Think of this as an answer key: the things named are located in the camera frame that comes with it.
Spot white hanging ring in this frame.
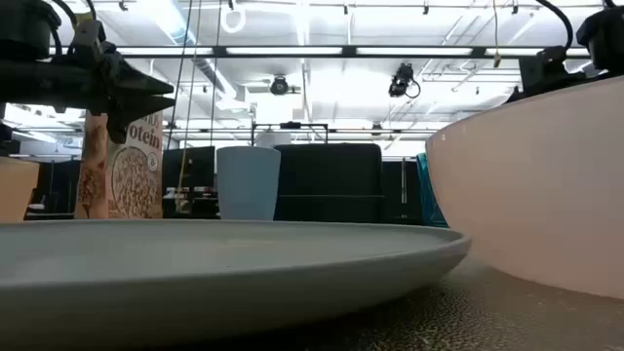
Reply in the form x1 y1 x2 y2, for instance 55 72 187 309
219 3 248 35

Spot yellow hanging cord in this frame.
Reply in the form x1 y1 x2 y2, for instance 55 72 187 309
491 0 502 69

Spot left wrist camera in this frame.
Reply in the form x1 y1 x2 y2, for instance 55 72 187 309
70 19 107 56

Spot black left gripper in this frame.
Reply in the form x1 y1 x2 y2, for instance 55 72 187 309
87 41 176 145

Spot light blue cup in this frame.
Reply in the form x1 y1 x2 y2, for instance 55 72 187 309
215 145 283 222

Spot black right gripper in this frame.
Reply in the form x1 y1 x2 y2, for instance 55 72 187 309
504 45 589 105

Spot grey round plate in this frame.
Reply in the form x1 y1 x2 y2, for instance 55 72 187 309
0 217 472 348

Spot black overhead frame bar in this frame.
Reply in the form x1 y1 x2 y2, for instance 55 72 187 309
48 45 594 60

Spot orange plastic tray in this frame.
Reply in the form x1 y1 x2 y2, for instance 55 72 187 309
0 156 41 224

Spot black ceiling camera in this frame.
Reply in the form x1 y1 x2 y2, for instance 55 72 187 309
269 74 291 97
387 62 422 99

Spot pink bowl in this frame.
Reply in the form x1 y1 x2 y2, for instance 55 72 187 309
424 74 624 300

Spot orange cereal box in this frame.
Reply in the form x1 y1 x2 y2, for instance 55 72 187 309
74 110 165 220

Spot yellow hanging cable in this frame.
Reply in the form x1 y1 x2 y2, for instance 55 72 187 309
175 0 202 211

